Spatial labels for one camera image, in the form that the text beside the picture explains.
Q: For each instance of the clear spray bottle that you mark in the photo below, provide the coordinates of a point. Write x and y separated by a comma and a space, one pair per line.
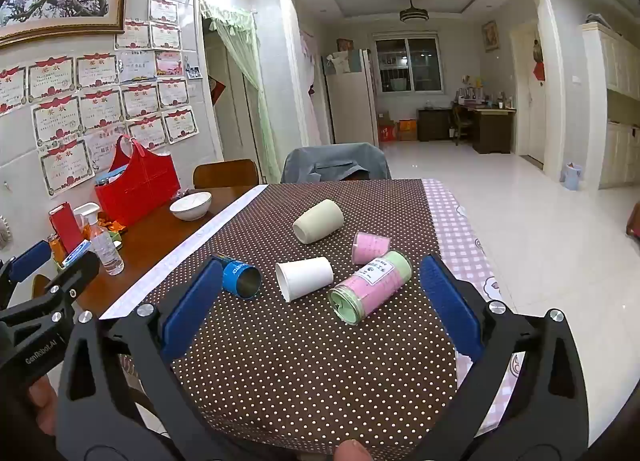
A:
106, 248

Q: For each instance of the grey jacket on chair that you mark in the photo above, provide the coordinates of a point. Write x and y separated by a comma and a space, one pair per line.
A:
335, 163

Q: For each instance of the red object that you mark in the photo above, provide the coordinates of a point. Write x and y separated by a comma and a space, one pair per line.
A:
634, 223

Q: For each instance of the red hanging decoration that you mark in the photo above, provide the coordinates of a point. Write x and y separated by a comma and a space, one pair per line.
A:
539, 66

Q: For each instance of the pink checked tablecloth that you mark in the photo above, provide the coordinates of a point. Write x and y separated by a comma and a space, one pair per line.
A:
450, 226

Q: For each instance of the brown polka dot tablecloth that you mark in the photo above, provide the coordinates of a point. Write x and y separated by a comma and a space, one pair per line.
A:
300, 371

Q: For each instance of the wooden chair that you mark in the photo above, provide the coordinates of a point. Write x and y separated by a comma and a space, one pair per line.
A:
225, 173

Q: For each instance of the white paper cup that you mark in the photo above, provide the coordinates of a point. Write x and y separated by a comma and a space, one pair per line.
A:
306, 279

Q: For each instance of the dark desk chair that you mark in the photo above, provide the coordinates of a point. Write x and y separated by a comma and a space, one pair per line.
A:
462, 123

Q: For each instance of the white refrigerator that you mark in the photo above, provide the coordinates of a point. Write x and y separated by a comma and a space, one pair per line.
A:
350, 106

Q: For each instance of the person's right hand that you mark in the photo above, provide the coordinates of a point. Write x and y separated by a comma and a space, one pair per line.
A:
353, 452

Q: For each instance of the barred window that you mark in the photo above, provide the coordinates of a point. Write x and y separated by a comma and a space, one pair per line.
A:
409, 63

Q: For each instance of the blue box in bag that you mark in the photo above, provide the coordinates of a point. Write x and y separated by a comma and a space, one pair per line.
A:
111, 174

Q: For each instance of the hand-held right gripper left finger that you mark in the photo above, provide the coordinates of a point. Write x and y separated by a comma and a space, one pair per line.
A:
194, 302

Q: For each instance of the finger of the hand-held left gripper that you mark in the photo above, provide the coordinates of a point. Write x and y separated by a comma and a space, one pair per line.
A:
31, 261
75, 268

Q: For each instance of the orange snack packets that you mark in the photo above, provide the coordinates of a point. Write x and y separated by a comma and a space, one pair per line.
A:
111, 226

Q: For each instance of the dark low cabinet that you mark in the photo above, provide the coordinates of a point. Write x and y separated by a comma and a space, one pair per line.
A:
434, 125

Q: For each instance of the blue metal cup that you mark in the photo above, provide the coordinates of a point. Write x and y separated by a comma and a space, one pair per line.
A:
244, 282

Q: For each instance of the pink and green canister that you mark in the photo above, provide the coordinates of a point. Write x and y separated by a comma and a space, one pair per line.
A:
372, 286

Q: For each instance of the red cardboard box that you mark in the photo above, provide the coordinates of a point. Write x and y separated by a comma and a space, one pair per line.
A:
386, 133

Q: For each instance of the orange cardboard box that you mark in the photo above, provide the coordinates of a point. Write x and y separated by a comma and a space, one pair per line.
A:
407, 130

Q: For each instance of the group of wall certificates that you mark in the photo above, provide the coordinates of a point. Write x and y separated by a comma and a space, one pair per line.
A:
100, 108

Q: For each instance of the blue bin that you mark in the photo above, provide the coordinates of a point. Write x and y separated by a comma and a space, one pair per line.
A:
573, 177

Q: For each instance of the blue and white packet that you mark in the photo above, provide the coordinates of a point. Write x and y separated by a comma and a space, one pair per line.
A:
77, 253

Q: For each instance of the green door curtain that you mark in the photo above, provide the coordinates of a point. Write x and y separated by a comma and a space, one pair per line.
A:
245, 71

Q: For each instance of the beige cup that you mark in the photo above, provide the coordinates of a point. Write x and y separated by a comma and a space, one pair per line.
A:
319, 227

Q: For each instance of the framed wall picture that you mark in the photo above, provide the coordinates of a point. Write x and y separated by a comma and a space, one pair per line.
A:
490, 36

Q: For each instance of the red bag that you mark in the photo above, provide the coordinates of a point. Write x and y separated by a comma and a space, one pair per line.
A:
140, 188

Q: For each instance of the white wall cabinet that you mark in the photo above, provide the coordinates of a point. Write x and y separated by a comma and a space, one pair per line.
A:
617, 106

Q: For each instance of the ceiling lamp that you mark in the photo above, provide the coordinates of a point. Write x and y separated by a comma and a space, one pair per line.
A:
413, 15

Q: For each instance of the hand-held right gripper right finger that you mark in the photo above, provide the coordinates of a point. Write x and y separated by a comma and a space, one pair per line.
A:
450, 308

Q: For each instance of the dark wooden desk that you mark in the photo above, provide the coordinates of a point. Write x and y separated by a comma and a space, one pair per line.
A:
495, 128

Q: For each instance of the white ceramic bowl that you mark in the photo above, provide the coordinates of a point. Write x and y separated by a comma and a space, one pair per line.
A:
190, 206

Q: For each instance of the person's left hand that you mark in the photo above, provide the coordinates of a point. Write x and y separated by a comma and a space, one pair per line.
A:
44, 403

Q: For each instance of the pink curtain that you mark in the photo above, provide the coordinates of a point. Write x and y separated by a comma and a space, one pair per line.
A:
306, 53

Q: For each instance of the small pink cup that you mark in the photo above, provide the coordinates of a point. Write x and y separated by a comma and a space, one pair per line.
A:
371, 248

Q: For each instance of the white door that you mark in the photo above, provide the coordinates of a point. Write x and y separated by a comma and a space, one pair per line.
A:
532, 106

